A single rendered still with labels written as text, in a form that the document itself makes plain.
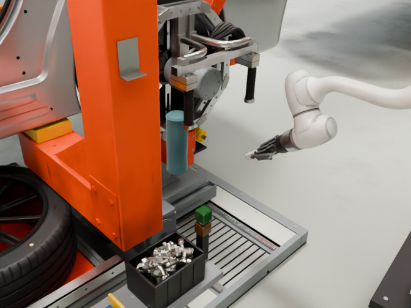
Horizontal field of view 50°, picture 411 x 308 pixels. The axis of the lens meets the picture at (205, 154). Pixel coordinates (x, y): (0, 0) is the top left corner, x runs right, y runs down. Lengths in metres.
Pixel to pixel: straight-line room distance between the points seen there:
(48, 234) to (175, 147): 0.57
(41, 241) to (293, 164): 1.77
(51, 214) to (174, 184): 0.75
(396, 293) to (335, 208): 0.90
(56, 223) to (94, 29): 0.75
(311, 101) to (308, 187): 1.10
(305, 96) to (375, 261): 0.99
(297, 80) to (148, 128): 0.65
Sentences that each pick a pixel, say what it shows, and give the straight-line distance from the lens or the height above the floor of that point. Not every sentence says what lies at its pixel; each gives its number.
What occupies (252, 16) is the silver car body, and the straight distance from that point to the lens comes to 2.28.
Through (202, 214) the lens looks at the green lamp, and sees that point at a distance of 1.33.
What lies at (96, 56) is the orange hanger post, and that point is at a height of 1.14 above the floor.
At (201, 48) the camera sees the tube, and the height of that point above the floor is 1.01.
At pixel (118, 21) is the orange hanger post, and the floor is 1.23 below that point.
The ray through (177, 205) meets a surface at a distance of 2.19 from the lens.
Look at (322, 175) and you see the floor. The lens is 2.79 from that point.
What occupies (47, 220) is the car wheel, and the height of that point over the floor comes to 0.50.
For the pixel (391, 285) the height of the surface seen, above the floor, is 0.30.
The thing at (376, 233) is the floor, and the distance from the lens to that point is 2.46.
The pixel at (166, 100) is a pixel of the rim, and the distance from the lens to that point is 1.92.
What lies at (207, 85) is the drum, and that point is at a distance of 1.69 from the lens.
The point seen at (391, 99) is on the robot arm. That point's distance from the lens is 1.50.
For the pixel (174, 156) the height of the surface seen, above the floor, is 0.57.
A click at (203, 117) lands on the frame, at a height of 0.62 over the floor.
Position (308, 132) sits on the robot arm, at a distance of 1.62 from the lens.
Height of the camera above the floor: 1.51
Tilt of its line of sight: 32 degrees down
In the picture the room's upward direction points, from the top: 2 degrees clockwise
